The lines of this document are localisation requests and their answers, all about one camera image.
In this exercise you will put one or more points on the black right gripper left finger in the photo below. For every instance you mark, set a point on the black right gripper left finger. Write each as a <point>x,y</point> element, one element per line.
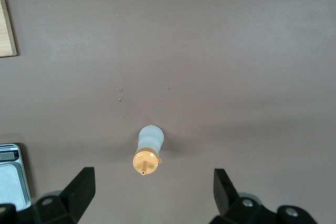
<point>78,195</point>

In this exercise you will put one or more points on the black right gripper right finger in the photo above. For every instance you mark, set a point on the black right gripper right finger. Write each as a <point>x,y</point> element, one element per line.
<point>225,195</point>

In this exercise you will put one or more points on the translucent sauce bottle orange cap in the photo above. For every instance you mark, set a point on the translucent sauce bottle orange cap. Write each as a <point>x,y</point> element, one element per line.
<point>150,140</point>

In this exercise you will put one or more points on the silver digital kitchen scale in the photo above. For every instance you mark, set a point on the silver digital kitchen scale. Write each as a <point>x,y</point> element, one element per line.
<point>11,176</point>

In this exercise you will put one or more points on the bamboo cutting board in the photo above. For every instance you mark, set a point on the bamboo cutting board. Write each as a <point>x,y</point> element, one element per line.
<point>4,32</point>

